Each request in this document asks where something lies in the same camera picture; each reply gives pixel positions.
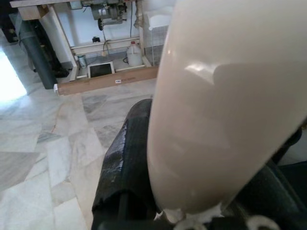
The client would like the white framed tablet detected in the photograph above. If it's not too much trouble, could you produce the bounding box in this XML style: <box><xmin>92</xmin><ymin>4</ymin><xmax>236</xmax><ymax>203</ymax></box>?
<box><xmin>87</xmin><ymin>62</ymin><xmax>116</xmax><ymax>79</ymax></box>

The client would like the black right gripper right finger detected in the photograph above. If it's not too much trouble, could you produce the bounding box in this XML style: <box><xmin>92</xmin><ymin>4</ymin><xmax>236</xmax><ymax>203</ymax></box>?
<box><xmin>223</xmin><ymin>124</ymin><xmax>307</xmax><ymax>230</ymax></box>

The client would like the beige plastic dustpan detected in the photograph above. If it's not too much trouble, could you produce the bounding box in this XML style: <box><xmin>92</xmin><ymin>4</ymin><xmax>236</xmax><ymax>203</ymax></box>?
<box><xmin>146</xmin><ymin>0</ymin><xmax>307</xmax><ymax>223</ymax></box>

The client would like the white frame sewing table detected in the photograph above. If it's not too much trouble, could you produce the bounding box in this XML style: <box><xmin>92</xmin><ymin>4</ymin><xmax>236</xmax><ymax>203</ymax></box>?
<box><xmin>11</xmin><ymin>0</ymin><xmax>159</xmax><ymax>82</ymax></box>

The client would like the long brown cardboard box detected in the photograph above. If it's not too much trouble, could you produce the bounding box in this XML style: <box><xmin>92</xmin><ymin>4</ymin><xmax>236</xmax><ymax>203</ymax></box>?
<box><xmin>57</xmin><ymin>66</ymin><xmax>159</xmax><ymax>97</ymax></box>

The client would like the beige pipe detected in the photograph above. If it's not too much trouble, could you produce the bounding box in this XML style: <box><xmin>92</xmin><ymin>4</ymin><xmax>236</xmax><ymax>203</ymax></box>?
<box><xmin>133</xmin><ymin>0</ymin><xmax>145</xmax><ymax>27</ymax></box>

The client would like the grey sewing machine motor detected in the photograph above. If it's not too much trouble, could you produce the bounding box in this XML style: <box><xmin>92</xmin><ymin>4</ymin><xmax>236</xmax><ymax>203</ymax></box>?
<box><xmin>81</xmin><ymin>0</ymin><xmax>128</xmax><ymax>31</ymax></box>

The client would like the small teal jar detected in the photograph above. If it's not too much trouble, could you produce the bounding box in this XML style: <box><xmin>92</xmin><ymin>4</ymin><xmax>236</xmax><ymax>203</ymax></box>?
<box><xmin>77</xmin><ymin>54</ymin><xmax>87</xmax><ymax>69</ymax></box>

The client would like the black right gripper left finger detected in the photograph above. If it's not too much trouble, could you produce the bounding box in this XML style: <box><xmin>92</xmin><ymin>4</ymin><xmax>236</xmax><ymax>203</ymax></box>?
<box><xmin>92</xmin><ymin>98</ymin><xmax>159</xmax><ymax>230</ymax></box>

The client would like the translucent white roll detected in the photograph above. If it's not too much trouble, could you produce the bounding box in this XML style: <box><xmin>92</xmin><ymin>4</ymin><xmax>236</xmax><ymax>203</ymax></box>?
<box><xmin>39</xmin><ymin>4</ymin><xmax>75</xmax><ymax>72</ymax></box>

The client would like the dark grey roll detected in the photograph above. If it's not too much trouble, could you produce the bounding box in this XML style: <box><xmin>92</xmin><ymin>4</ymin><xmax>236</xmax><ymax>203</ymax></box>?
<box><xmin>20</xmin><ymin>23</ymin><xmax>58</xmax><ymax>90</ymax></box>

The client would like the white plastic jug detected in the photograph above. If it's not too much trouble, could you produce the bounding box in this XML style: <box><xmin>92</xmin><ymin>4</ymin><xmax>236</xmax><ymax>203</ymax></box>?
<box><xmin>126</xmin><ymin>40</ymin><xmax>144</xmax><ymax>67</ymax></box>

